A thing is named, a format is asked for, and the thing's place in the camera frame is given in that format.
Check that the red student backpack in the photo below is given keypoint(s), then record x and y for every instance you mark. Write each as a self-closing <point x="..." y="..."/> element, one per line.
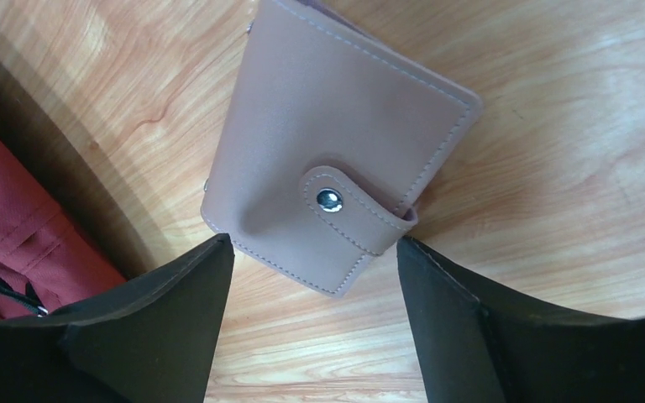
<point x="43" y="252"/>

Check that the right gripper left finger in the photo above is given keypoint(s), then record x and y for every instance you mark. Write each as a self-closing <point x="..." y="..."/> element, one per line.
<point x="151" y="339"/>

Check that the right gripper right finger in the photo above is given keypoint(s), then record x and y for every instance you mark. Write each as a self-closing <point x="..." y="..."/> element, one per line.
<point x="478" y="340"/>

